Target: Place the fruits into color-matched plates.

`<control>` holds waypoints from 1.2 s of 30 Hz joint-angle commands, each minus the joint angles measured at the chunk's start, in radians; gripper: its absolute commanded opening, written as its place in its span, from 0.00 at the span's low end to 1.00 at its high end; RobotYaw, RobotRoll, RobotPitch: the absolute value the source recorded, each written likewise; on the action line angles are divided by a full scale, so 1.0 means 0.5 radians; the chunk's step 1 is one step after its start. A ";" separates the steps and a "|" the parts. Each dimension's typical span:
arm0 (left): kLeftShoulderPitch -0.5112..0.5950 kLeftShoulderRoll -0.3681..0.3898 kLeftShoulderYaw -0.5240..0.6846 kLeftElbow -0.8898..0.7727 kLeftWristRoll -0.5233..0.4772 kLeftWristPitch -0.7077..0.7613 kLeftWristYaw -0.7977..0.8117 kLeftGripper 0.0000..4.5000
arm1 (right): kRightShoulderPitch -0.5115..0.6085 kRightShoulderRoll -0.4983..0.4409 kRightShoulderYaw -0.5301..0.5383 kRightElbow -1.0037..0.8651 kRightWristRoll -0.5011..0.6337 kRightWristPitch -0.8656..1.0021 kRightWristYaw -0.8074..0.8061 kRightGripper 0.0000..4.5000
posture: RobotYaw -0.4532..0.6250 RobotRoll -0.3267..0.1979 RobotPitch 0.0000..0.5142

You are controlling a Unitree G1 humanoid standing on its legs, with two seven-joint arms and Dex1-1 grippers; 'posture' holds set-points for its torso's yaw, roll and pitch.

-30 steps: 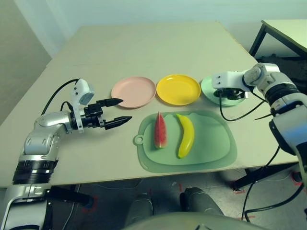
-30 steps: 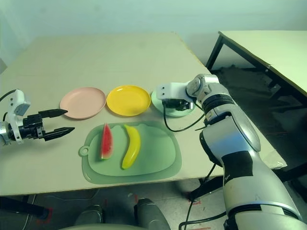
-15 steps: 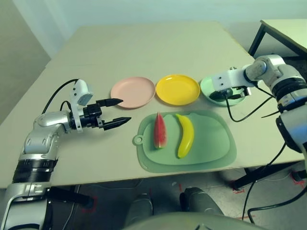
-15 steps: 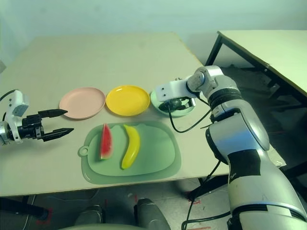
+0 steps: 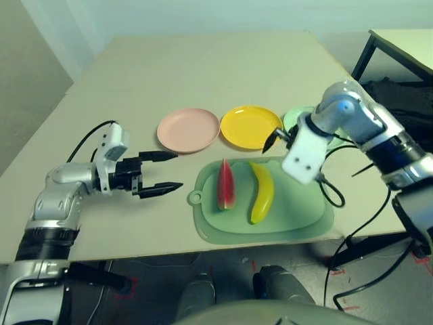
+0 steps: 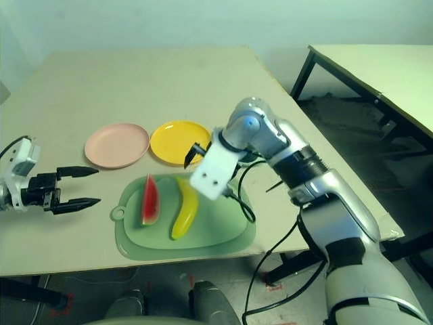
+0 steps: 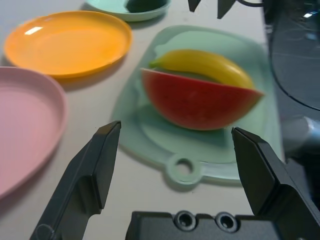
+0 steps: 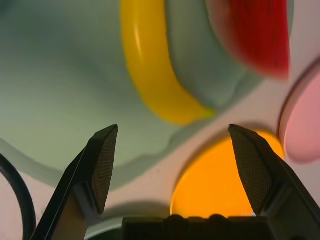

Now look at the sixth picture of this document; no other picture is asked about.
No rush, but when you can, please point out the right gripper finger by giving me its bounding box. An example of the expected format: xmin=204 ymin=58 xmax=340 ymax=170
xmin=183 ymin=142 xmax=206 ymax=170

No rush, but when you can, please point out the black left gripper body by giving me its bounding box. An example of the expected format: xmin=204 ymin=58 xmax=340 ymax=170
xmin=20 ymin=172 xmax=62 ymax=213

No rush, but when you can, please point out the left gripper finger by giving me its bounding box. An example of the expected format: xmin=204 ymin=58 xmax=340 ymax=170
xmin=50 ymin=197 xmax=101 ymax=216
xmin=55 ymin=165 xmax=100 ymax=180

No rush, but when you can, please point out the toy yellow banana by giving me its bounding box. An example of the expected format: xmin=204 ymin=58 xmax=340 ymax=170
xmin=170 ymin=176 xmax=200 ymax=241

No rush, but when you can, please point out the toy watermelon slice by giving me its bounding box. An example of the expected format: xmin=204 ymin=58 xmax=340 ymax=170
xmin=140 ymin=174 xmax=160 ymax=227

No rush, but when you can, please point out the yellow plastic plate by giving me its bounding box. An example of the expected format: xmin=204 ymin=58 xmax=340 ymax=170
xmin=150 ymin=120 xmax=212 ymax=167

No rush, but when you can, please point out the pink plastic plate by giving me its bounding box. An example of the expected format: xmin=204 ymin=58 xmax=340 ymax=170
xmin=84 ymin=122 xmax=150 ymax=169

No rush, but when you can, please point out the green silicone cutting board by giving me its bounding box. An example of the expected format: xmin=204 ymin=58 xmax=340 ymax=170
xmin=110 ymin=174 xmax=257 ymax=261

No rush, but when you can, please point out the red floor tape mark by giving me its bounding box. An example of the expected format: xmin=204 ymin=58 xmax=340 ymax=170
xmin=50 ymin=292 xmax=75 ymax=318

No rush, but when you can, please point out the black metal table leg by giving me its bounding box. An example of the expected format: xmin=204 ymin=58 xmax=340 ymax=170
xmin=265 ymin=236 xmax=433 ymax=285
xmin=0 ymin=277 xmax=70 ymax=311

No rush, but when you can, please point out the grey robot left leg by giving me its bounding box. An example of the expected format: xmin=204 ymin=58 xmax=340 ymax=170
xmin=104 ymin=289 xmax=146 ymax=319

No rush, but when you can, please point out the grey robot leg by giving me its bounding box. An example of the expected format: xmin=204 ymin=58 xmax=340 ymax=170
xmin=188 ymin=280 xmax=237 ymax=325
xmin=104 ymin=289 xmax=146 ymax=319

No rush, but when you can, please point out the grey robot right leg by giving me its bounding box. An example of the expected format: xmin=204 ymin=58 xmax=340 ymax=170
xmin=188 ymin=280 xmax=237 ymax=325

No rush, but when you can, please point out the beige black-framed side table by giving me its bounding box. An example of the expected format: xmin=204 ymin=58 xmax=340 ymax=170
xmin=290 ymin=45 xmax=433 ymax=150

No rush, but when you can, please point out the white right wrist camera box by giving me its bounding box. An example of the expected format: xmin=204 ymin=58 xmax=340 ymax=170
xmin=189 ymin=137 xmax=240 ymax=200

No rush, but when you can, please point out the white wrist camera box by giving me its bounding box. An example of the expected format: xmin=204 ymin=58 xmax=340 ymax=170
xmin=189 ymin=137 xmax=240 ymax=200
xmin=0 ymin=137 xmax=41 ymax=213

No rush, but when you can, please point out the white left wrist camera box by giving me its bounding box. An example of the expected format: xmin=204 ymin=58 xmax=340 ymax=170
xmin=0 ymin=137 xmax=41 ymax=213

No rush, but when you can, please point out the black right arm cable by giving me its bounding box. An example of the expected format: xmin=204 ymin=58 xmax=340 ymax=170
xmin=228 ymin=158 xmax=336 ymax=325

